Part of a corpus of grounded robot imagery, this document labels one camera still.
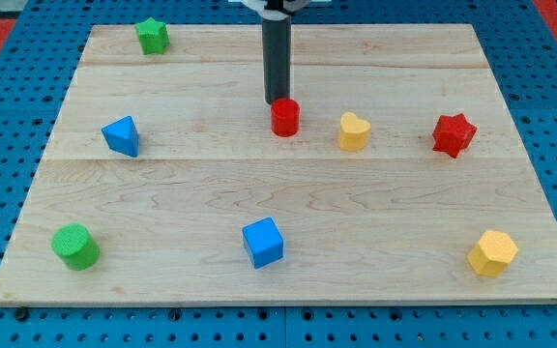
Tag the blue cube block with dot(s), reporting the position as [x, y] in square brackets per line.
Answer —
[263, 242]

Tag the blue triangle block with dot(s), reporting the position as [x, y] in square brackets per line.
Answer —
[121, 136]

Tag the red cylinder block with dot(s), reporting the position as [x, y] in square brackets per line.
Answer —
[285, 117]

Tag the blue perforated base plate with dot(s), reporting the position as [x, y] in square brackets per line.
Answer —
[36, 67]

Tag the red star block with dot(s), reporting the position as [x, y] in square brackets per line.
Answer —
[453, 134]

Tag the light wooden board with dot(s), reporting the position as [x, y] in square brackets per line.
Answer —
[391, 224]

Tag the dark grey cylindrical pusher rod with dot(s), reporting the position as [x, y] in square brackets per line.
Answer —
[276, 44]

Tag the yellow heart block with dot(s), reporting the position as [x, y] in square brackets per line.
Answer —
[353, 134]

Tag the yellow hexagon block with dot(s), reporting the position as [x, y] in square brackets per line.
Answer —
[493, 253]

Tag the green cylinder block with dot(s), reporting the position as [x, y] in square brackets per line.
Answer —
[75, 246]

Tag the green star block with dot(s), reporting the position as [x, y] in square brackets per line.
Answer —
[152, 36]

